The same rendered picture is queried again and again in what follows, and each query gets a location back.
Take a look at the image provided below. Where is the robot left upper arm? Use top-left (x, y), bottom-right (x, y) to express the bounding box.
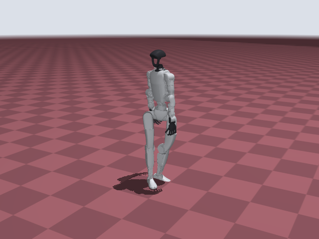
top-left (164, 72), bottom-right (175, 102)

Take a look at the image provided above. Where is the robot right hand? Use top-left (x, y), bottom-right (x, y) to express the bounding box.
top-left (149, 109), bottom-right (162, 124)

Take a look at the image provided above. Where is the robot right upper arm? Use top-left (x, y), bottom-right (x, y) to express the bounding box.
top-left (146, 71), bottom-right (153, 97)

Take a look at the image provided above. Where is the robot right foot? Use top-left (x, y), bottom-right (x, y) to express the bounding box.
top-left (147, 177), bottom-right (157, 189)

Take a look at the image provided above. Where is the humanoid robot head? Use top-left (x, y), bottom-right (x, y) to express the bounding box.
top-left (150, 49), bottom-right (166, 72)

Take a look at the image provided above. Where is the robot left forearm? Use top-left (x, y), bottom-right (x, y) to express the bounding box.
top-left (167, 95), bottom-right (175, 122)

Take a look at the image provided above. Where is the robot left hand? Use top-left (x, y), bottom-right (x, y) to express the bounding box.
top-left (165, 118), bottom-right (176, 135)

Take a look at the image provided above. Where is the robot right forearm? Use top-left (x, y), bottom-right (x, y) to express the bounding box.
top-left (147, 96), bottom-right (155, 111)

